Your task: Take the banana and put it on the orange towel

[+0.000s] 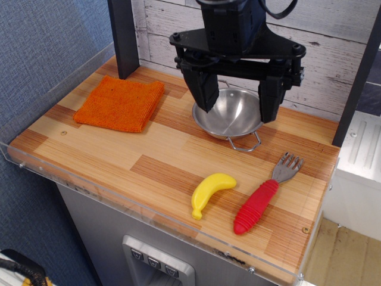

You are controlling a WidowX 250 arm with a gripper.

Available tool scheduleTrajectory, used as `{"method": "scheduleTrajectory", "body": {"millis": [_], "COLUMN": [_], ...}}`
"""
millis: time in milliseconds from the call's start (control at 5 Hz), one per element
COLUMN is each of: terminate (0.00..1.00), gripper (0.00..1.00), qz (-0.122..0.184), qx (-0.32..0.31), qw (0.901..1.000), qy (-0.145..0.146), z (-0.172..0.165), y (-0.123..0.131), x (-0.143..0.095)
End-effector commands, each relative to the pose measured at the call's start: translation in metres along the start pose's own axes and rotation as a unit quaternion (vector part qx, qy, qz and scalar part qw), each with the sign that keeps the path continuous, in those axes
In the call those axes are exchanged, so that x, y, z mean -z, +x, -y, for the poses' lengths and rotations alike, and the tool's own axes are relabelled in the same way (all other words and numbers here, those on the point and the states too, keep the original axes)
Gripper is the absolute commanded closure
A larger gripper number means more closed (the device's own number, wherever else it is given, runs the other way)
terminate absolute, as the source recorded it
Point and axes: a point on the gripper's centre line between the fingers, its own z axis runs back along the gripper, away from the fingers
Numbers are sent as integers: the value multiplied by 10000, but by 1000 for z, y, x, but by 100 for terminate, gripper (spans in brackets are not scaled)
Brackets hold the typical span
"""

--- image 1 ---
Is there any silver dispenser panel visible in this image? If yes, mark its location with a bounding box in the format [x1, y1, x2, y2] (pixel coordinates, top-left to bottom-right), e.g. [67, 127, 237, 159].
[122, 235, 196, 285]

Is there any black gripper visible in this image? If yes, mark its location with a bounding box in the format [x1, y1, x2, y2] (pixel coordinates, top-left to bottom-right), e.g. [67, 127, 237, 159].
[169, 5, 306, 123]

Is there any red handled toy fork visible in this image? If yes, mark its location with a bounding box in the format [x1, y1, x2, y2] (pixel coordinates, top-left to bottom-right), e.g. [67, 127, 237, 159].
[233, 153, 304, 235]

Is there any clear acrylic guard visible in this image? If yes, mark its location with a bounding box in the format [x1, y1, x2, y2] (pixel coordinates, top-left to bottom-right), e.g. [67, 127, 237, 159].
[1, 36, 338, 285]

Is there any grey toy cabinet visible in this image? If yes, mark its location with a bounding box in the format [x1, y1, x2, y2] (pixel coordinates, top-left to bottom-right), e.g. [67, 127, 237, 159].
[58, 185, 272, 285]

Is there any dark post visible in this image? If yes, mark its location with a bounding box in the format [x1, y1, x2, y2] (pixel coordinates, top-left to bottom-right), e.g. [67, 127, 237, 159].
[107, 0, 140, 79]
[332, 5, 380, 147]

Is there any white ridged appliance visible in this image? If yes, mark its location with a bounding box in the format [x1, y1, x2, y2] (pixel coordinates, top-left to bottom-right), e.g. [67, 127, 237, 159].
[323, 111, 380, 240]

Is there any black braided cable bundle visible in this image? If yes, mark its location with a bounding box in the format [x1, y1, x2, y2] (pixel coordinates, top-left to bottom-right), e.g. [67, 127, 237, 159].
[0, 248, 48, 286]

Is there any yellow toy banana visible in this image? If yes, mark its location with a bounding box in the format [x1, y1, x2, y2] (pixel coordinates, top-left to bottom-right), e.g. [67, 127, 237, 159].
[191, 173, 237, 220]

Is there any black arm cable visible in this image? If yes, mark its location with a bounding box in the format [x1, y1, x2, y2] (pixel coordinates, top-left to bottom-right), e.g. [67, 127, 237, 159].
[257, 0, 298, 19]

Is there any small steel pot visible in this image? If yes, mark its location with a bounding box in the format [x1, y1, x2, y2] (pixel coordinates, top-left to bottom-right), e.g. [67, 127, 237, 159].
[192, 80, 263, 152]

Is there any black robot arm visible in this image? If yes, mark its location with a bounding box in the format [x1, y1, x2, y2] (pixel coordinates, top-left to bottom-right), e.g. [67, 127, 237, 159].
[169, 1, 306, 123]

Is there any dark right post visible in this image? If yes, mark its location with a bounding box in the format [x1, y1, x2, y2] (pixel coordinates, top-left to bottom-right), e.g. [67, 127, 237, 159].
[332, 5, 380, 147]

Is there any dark left post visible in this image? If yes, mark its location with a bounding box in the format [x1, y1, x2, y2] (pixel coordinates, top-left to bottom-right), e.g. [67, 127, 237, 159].
[107, 0, 140, 79]

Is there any orange folded towel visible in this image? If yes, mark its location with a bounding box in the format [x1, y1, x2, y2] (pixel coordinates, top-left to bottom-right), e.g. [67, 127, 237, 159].
[73, 76, 164, 133]

